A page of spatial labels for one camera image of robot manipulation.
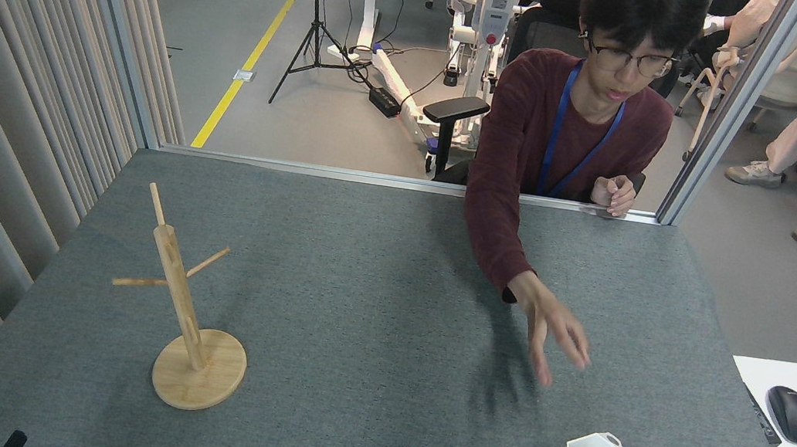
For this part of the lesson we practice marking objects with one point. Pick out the white desk with dark top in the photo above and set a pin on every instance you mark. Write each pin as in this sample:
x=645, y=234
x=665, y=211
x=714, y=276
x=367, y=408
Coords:
x=370, y=9

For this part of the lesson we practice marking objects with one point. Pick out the black power strip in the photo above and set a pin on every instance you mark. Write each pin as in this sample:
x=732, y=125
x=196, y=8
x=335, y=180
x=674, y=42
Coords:
x=384, y=101

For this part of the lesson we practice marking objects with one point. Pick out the black bar-shaped device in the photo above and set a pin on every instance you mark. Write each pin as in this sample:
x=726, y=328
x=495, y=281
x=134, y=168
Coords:
x=763, y=417

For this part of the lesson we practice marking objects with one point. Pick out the silver post beside curtain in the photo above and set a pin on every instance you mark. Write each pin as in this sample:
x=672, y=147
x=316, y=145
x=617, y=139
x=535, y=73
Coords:
x=122, y=29

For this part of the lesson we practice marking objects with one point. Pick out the black office chair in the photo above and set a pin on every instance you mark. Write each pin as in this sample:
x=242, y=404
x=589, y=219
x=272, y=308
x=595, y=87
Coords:
x=455, y=109

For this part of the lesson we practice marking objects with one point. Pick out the person in pale clothing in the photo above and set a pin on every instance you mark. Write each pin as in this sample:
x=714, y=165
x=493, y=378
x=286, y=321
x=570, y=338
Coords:
x=746, y=23

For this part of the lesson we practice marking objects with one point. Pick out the wooden cup rack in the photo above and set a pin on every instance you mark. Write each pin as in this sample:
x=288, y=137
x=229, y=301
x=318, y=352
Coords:
x=179, y=294

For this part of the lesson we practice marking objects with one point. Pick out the metal floor socket plate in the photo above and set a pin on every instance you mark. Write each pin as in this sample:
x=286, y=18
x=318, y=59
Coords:
x=244, y=75

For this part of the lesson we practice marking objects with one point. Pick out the white stand on wheels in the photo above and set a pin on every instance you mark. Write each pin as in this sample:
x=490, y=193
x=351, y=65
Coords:
x=492, y=11

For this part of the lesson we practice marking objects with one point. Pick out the white chair frame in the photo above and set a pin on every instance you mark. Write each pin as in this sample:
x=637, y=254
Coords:
x=710, y=88

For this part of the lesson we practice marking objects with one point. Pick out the black tripod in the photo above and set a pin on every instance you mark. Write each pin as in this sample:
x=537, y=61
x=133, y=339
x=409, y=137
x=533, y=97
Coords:
x=315, y=17

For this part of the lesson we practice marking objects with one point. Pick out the person's right hand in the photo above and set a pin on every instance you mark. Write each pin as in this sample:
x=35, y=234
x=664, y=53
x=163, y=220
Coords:
x=548, y=322

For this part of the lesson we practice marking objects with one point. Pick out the person's left hand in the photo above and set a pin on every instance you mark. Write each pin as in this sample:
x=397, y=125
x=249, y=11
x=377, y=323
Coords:
x=614, y=195

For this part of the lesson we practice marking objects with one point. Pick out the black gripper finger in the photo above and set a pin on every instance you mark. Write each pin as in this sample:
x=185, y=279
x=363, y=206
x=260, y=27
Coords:
x=14, y=442

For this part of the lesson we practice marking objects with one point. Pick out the silver post beside seated people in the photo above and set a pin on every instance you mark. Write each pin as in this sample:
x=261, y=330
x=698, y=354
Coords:
x=734, y=107

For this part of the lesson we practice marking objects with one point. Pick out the black computer mouse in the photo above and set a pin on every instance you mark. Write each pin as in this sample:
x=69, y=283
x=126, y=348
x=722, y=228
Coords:
x=792, y=415

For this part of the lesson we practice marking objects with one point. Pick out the silver horizontal rail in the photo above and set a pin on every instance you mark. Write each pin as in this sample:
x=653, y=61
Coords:
x=374, y=177

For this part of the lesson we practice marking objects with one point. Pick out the black-framed glasses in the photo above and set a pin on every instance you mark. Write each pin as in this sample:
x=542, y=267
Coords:
x=613, y=57

